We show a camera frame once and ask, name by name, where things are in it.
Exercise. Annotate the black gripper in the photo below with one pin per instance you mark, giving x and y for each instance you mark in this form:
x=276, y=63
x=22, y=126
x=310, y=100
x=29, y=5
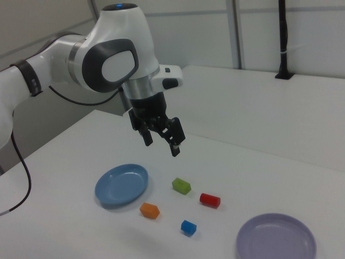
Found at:
x=148, y=108

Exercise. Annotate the green block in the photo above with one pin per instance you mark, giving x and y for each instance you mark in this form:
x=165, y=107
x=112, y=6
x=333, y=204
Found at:
x=181, y=185

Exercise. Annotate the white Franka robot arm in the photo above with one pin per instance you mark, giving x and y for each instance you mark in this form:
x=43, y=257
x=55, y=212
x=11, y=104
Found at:
x=121, y=32

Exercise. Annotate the purple plate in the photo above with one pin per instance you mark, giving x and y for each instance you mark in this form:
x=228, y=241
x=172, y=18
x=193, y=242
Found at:
x=275, y=237

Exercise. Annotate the red cylinder block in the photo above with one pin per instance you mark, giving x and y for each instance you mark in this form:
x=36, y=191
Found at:
x=209, y=200

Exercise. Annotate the blue plate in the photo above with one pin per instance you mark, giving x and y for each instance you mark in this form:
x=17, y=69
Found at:
x=121, y=186

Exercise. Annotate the black clamped pole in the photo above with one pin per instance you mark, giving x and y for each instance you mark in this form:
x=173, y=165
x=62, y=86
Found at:
x=283, y=32

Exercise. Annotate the blue block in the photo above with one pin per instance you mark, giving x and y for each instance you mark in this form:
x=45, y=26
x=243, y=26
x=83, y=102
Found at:
x=188, y=228

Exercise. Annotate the orange block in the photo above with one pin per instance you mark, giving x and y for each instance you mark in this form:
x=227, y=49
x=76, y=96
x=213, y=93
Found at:
x=149, y=210

